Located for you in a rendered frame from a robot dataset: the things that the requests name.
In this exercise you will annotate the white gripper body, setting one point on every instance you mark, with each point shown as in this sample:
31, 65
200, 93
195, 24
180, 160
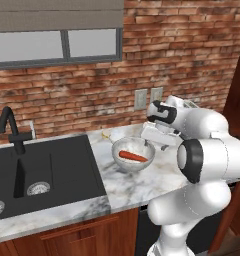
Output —
158, 134

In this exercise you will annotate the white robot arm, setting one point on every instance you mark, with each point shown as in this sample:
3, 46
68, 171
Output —
205, 156

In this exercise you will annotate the orange carrot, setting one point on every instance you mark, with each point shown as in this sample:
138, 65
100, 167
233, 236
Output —
132, 156

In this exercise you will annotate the grey bowl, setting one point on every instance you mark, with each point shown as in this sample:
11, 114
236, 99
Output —
125, 165

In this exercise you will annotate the black sink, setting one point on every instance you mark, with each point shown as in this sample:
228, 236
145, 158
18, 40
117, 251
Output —
72, 166

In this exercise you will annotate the brown wooden base cabinet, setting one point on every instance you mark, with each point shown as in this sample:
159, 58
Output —
237, 213

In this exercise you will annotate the brown wooden cabinet front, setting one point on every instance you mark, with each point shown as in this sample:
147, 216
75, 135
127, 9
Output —
75, 240

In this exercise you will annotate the black faucet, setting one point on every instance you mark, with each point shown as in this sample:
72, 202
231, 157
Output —
17, 138

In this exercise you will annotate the black dishwasher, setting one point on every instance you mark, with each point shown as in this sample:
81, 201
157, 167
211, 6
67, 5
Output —
143, 233

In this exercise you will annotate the grey window blind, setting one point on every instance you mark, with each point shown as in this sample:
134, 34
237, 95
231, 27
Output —
58, 15

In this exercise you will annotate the grey wall outlet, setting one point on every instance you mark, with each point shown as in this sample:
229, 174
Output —
156, 94
140, 99

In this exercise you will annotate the brown wooden wall cabinet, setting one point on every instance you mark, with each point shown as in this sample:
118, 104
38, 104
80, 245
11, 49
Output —
238, 93

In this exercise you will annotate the grey window frame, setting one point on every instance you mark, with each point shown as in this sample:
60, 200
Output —
66, 45

